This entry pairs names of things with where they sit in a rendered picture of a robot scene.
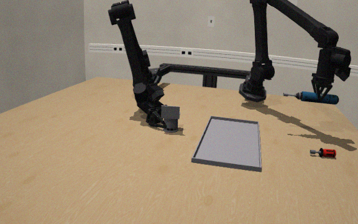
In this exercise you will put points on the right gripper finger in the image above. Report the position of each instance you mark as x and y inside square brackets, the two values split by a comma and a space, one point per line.
[154, 118]

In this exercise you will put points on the red-handled nut driver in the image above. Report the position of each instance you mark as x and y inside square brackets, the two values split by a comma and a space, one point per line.
[324, 152]

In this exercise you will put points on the grey cylinder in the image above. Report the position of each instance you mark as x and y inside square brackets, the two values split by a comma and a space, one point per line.
[172, 125]

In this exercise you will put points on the blue electric nut driver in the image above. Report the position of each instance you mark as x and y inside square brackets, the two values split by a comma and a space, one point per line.
[313, 97]

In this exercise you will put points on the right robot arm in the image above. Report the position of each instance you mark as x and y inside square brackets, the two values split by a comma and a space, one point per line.
[138, 60]

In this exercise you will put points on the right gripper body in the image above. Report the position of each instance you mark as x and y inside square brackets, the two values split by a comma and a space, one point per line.
[157, 109]

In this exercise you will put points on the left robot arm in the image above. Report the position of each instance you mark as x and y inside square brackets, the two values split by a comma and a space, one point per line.
[339, 58]

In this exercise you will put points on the grey metal bracket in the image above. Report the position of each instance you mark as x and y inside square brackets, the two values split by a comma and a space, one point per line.
[170, 112]

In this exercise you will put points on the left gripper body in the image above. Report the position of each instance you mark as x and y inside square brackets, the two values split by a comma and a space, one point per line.
[321, 74]

